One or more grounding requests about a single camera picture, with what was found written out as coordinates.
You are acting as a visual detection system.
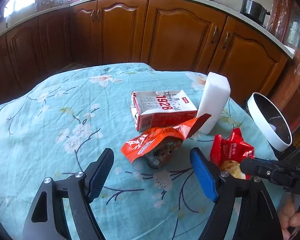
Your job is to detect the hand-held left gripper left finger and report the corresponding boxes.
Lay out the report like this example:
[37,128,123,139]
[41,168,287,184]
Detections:
[22,148,115,240]

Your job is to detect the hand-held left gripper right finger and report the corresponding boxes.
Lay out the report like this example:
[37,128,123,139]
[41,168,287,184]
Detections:
[189,147,283,240]

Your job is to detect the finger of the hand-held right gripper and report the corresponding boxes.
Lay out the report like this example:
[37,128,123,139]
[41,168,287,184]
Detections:
[240,157,300,193]

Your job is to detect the red snack wrapper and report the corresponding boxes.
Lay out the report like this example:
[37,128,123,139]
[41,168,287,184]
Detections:
[210,128,255,179]

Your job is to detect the white-rimmed trash bin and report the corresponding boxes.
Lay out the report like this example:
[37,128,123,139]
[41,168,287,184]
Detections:
[245,92,300,160]

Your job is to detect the orange snack wrapper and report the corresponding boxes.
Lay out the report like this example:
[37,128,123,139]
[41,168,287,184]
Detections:
[120,114,212,168]

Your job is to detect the person's right hand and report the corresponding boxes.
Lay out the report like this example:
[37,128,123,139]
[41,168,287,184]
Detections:
[277,200,300,240]

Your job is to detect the white foam block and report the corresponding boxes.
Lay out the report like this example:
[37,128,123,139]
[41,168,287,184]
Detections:
[196,72,231,134]

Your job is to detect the light blue floral tablecloth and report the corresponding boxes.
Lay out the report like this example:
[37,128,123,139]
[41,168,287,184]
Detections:
[0,62,285,240]

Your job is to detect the red and white carton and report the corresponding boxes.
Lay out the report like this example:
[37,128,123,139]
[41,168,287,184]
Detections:
[130,89,198,132]

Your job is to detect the wooden glass door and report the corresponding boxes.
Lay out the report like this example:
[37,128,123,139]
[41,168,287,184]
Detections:
[267,0,300,130]

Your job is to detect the steel cooking pot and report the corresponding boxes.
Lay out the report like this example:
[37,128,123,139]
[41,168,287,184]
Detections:
[238,0,271,24]

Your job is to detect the wooden base cabinets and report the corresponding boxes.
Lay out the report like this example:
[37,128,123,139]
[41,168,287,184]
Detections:
[0,0,289,110]

